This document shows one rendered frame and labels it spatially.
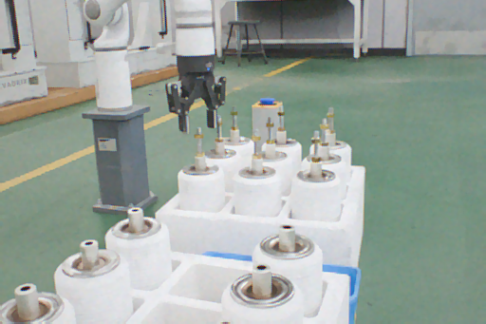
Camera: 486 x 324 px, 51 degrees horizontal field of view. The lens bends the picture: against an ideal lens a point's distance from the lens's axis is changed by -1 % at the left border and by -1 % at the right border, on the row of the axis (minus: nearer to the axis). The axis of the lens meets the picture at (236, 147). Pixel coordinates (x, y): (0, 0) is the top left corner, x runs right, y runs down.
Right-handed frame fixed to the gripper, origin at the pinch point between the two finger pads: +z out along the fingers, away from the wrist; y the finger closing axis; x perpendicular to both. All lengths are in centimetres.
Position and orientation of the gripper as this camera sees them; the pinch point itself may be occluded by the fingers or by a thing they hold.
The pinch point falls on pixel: (198, 124)
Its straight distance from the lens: 104.5
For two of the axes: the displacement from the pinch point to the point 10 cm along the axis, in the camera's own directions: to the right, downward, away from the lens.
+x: -6.9, -1.7, 7.1
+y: 7.3, -2.0, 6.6
